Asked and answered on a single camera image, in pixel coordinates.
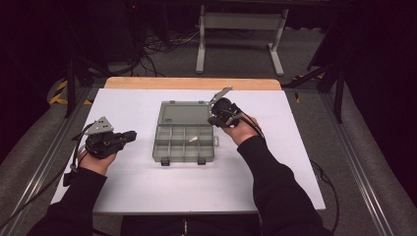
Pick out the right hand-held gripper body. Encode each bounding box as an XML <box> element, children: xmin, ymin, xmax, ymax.
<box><xmin>209</xmin><ymin>86</ymin><xmax>243</xmax><ymax>129</ymax></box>

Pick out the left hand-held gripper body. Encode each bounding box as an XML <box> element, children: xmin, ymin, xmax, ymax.
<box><xmin>84</xmin><ymin>116</ymin><xmax>129</xmax><ymax>160</ymax></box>

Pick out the clear grey compartment box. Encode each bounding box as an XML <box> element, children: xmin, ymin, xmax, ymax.
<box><xmin>151</xmin><ymin>100</ymin><xmax>220</xmax><ymax>167</ymax></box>

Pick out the person's left hand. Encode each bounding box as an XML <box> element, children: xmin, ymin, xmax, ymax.
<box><xmin>78</xmin><ymin>148</ymin><xmax>118</xmax><ymax>176</ymax></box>

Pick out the person's right hand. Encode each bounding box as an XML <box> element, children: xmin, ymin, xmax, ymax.
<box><xmin>222</xmin><ymin>111</ymin><xmax>264</xmax><ymax>147</ymax></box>

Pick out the white table board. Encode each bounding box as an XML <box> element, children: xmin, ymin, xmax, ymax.
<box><xmin>50</xmin><ymin>88</ymin><xmax>327</xmax><ymax>215</ymax></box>

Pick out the wooden table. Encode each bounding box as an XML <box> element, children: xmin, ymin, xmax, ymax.
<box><xmin>103</xmin><ymin>77</ymin><xmax>283</xmax><ymax>91</ymax></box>

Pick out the yellow black floor tape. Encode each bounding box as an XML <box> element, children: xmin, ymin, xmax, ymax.
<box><xmin>48</xmin><ymin>80</ymin><xmax>94</xmax><ymax>106</ymax></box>

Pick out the person's dark clothed torso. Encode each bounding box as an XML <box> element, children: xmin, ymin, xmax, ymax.
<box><xmin>119</xmin><ymin>214</ymin><xmax>264</xmax><ymax>236</ymax></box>

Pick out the aluminium floor rail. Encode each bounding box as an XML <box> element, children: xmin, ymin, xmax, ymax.
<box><xmin>318</xmin><ymin>91</ymin><xmax>396</xmax><ymax>236</ymax></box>
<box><xmin>0</xmin><ymin>87</ymin><xmax>101</xmax><ymax>236</ymax></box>

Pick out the black metal stand post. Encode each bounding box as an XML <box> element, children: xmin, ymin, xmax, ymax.
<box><xmin>64</xmin><ymin>53</ymin><xmax>79</xmax><ymax>119</ymax></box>
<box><xmin>333</xmin><ymin>60</ymin><xmax>346</xmax><ymax>124</ymax></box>

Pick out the bundle of black floor cables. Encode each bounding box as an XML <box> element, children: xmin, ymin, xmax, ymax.
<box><xmin>136</xmin><ymin>28</ymin><xmax>202</xmax><ymax>79</ymax></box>

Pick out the left hand-held gripper cable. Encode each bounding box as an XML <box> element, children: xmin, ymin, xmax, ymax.
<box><xmin>0</xmin><ymin>122</ymin><xmax>96</xmax><ymax>230</ymax></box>

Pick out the hand-held gripper cable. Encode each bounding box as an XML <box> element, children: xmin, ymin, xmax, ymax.
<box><xmin>0</xmin><ymin>122</ymin><xmax>96</xmax><ymax>230</ymax></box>
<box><xmin>225</xmin><ymin>108</ymin><xmax>340</xmax><ymax>235</ymax></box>

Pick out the white metal stand frame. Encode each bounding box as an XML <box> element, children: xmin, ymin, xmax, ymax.
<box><xmin>195</xmin><ymin>4</ymin><xmax>290</xmax><ymax>77</ymax></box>

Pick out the right hand-held gripper cable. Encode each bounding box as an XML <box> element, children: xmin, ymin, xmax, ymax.
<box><xmin>225</xmin><ymin>108</ymin><xmax>340</xmax><ymax>235</ymax></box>

